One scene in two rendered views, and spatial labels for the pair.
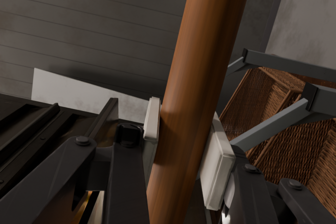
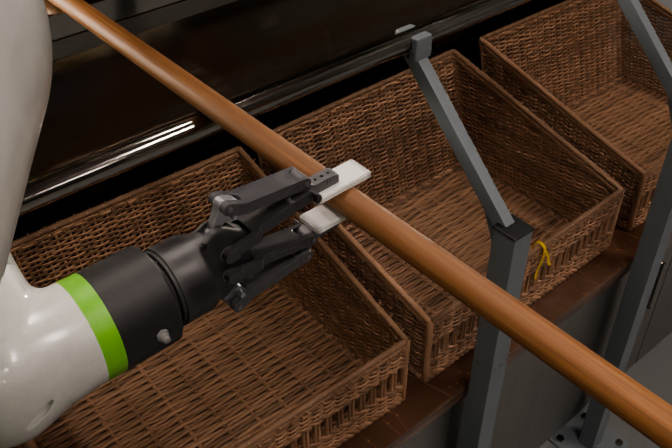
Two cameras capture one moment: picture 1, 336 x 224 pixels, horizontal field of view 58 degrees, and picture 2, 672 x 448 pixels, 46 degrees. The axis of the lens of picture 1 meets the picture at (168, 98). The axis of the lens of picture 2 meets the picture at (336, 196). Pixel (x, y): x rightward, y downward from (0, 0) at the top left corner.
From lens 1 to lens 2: 0.67 m
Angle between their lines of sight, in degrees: 47
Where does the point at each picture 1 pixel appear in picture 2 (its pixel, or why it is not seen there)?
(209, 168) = (318, 217)
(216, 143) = (328, 223)
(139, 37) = not seen: outside the picture
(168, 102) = (349, 199)
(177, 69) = (361, 209)
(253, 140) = (463, 159)
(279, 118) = (486, 193)
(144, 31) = not seen: outside the picture
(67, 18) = not seen: outside the picture
